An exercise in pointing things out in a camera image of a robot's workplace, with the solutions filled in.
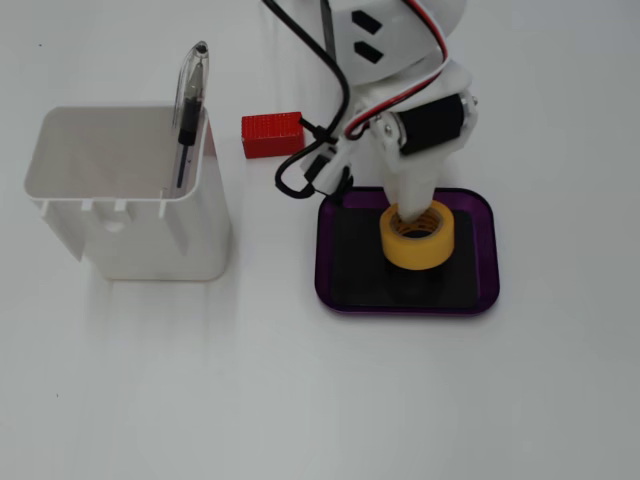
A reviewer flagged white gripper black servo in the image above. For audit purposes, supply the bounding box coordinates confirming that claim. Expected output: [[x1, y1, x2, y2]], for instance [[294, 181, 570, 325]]
[[349, 62, 480, 227]]

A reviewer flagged yellow masking tape roll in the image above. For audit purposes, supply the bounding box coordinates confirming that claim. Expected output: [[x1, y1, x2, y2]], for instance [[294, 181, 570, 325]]
[[379, 201, 455, 272]]

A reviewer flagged black mat in tray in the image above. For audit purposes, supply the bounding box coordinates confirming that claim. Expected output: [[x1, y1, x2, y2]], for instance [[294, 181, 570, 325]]
[[332, 207, 481, 309]]

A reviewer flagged purple metal tray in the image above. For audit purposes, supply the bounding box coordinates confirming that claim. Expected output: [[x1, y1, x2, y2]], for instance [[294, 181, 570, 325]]
[[314, 186, 501, 318]]

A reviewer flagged black zip tie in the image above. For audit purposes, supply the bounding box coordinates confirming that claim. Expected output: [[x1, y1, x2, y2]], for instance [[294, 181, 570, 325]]
[[298, 117, 329, 140]]

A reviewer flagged red ribbed rectangular block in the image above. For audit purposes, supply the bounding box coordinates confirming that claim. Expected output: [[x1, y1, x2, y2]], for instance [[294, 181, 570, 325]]
[[241, 111, 306, 160]]

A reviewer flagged white plastic pen holder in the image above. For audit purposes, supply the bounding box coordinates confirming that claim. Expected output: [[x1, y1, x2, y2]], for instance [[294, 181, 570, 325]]
[[23, 104, 232, 282]]

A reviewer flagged clear black ballpoint pen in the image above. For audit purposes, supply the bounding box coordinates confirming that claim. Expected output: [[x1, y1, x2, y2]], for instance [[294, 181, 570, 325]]
[[171, 40, 211, 190]]

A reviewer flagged black module on white bracket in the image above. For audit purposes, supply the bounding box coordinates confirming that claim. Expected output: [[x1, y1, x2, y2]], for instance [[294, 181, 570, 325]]
[[304, 139, 357, 197]]

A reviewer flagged thick black cable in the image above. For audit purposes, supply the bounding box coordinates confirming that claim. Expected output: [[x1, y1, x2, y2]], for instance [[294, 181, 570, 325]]
[[259, 0, 352, 201]]

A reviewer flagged red white black servo wire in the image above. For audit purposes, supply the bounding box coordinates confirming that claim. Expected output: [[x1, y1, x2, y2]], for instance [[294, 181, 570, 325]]
[[342, 0, 454, 144]]

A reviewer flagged thin black strap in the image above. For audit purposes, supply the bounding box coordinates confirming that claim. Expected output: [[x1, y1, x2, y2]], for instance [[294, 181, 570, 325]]
[[317, 0, 337, 57]]

